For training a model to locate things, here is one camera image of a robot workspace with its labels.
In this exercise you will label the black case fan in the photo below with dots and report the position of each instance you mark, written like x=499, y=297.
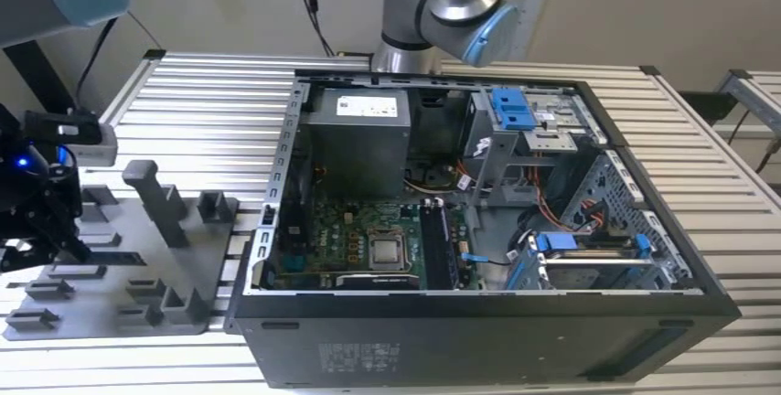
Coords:
x=567, y=180

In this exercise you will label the slatted metal side table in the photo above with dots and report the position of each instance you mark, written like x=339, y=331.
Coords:
x=756, y=93

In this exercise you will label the black open PC case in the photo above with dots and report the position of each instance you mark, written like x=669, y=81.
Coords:
x=427, y=344

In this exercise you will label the blue disk carrier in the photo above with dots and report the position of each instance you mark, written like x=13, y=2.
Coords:
x=555, y=243

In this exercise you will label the black graphics card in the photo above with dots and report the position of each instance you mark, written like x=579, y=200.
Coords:
x=378, y=280

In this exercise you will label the silver CPU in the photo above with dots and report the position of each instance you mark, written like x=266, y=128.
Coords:
x=386, y=251

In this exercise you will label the blue drive cage latch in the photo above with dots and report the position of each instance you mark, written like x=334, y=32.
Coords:
x=509, y=107

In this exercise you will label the grey power supply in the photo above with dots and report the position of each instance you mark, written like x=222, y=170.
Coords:
x=359, y=157

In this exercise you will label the black slanted stand post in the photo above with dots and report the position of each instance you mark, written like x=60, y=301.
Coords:
x=36, y=75

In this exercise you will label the green motherboard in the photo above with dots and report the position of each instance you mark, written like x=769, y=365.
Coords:
x=342, y=235

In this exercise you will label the grey metal drive cage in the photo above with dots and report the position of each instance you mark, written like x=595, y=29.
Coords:
x=551, y=139

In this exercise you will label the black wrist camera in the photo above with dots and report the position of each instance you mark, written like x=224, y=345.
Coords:
x=48, y=120

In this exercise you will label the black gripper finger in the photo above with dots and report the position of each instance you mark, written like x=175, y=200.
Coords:
x=69, y=235
x=15, y=255

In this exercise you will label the grey parts rack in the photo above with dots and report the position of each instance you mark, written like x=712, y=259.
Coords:
x=183, y=276

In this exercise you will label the black table corner cap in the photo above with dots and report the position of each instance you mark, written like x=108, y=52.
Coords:
x=650, y=71
x=154, y=54

